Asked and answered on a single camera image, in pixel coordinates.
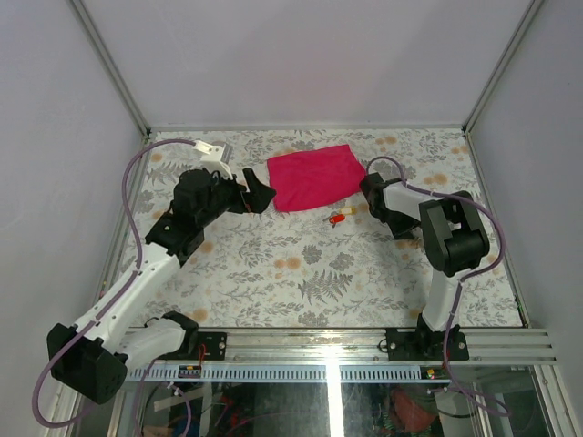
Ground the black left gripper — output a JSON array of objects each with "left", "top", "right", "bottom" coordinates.
[{"left": 198, "top": 168, "right": 276, "bottom": 229}]

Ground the red tag key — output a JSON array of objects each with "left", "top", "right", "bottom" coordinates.
[{"left": 325, "top": 214, "right": 345, "bottom": 227}]

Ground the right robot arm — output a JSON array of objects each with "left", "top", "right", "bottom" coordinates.
[{"left": 360, "top": 173, "right": 490, "bottom": 361}]

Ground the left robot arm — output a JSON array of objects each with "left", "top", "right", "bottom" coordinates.
[{"left": 47, "top": 168, "right": 276, "bottom": 405}]

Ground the pink cloth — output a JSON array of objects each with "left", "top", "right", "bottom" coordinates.
[{"left": 267, "top": 144, "right": 365, "bottom": 212}]

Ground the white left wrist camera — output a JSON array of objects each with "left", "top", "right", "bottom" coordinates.
[{"left": 194, "top": 140, "right": 233, "bottom": 179}]

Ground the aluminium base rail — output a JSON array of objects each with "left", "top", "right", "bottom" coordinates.
[{"left": 127, "top": 328, "right": 557, "bottom": 384}]

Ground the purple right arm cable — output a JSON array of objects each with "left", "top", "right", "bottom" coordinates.
[{"left": 365, "top": 157, "right": 511, "bottom": 418}]

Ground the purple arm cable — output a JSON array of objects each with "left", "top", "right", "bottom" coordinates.
[
  {"left": 365, "top": 157, "right": 511, "bottom": 418},
  {"left": 32, "top": 138, "right": 199, "bottom": 428}
]

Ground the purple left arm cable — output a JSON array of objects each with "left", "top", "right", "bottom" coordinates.
[{"left": 32, "top": 138, "right": 199, "bottom": 428}]

